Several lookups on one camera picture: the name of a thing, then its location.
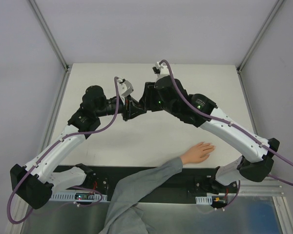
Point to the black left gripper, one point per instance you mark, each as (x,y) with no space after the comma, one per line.
(126,110)

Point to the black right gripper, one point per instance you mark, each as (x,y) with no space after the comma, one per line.
(149,98)

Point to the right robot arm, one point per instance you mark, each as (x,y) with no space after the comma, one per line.
(255,162)

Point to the grey sleeved forearm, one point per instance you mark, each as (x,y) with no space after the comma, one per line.
(122,216)

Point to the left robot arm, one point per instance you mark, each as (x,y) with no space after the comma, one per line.
(36,181)

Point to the mannequin hand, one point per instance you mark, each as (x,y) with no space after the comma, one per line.
(197,153)

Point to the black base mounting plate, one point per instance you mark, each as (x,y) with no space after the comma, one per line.
(169,183)

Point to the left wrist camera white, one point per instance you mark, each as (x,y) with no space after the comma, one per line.
(125,88)

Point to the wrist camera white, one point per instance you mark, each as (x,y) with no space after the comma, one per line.
(125,88)
(160,70)

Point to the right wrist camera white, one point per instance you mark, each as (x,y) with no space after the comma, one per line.
(160,70)

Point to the aluminium frame post left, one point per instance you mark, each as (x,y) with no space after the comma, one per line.
(48,34)

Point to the aluminium frame post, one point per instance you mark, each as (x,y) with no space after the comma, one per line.
(260,34)
(48,34)

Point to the aluminium frame post right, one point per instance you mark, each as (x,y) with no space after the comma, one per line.
(260,34)

